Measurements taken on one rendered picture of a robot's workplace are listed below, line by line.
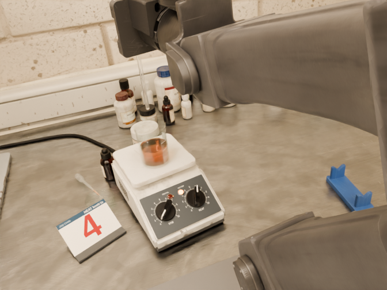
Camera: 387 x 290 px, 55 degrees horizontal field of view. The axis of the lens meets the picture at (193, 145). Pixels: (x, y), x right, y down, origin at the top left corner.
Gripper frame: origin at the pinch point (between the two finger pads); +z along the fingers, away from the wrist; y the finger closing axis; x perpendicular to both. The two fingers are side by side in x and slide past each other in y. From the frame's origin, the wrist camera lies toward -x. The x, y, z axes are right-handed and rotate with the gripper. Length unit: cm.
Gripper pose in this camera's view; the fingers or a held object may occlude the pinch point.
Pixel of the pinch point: (129, 8)
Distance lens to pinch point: 54.9
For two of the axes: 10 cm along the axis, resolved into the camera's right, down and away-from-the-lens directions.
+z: -5.0, -4.5, 7.4
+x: 0.9, 8.3, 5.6
